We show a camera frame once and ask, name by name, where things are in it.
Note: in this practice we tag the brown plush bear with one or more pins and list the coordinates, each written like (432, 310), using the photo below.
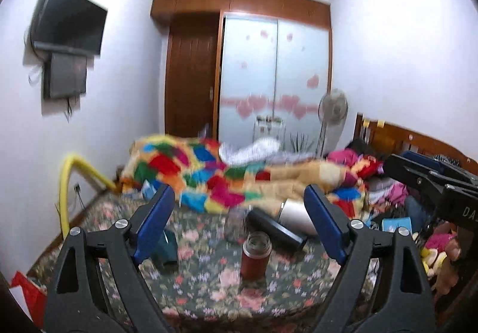
(448, 269)

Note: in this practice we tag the wardrobe with frosted sliding doors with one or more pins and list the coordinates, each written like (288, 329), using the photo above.
(269, 67)

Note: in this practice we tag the red paper bag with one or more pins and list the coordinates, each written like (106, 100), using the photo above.
(31, 297)

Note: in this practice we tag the wooden headboard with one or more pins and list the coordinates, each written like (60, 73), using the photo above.
(422, 142)

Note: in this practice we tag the brown wooden door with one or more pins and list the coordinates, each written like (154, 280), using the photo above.
(190, 82)

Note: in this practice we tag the yellow plush toy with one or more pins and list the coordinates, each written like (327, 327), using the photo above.
(433, 261)

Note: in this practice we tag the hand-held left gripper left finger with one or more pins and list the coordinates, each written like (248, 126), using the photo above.
(155, 219)

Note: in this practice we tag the red-brown cup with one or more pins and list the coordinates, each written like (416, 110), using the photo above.
(255, 256)

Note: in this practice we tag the teal box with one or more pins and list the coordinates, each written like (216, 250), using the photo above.
(168, 245)

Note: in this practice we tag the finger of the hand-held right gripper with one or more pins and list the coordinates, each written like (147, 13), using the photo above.
(410, 174)
(425, 160)

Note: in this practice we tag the black bottle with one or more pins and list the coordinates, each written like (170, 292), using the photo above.
(274, 229)

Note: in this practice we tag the pink plush toy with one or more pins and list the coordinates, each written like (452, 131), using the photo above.
(440, 241)

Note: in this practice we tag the blue flat box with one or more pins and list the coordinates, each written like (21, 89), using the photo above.
(397, 223)

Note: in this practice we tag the white trolley with bottles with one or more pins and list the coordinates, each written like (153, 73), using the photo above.
(269, 127)

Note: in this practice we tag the grey glass cup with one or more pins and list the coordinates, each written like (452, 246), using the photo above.
(236, 225)

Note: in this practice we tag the white standing fan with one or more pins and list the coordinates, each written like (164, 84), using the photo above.
(333, 105)

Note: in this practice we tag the black wall television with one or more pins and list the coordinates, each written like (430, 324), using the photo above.
(71, 19)

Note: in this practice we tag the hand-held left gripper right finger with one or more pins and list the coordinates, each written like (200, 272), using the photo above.
(325, 221)

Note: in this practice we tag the colourful patchwork blanket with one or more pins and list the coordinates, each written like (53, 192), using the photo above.
(209, 172)

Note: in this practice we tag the green potted plant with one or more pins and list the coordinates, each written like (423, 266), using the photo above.
(300, 142)

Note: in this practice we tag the light blue packet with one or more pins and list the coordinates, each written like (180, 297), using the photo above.
(148, 191)

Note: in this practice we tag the pink clothes pile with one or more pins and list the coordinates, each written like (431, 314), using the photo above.
(347, 158)

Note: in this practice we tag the silver metal cup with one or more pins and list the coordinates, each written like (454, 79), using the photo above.
(297, 215)

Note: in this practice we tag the white striped cloth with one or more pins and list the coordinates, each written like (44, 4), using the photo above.
(250, 151)

